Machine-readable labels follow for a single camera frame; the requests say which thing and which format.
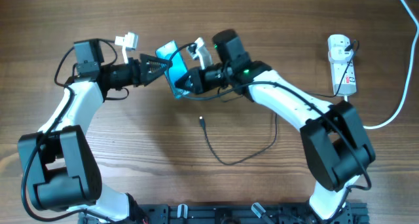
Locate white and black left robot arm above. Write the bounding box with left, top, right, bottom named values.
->
left=18, top=39, right=172, bottom=223

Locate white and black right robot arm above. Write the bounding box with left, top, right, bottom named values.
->
left=173, top=29, right=376, bottom=223

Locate white power strip cord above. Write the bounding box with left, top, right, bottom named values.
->
left=343, top=0, right=419, bottom=130

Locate black USB charging cable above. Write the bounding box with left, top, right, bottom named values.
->
left=198, top=39, right=360, bottom=166

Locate blue Galaxy smartphone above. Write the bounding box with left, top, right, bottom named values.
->
left=155, top=40, right=191, bottom=99

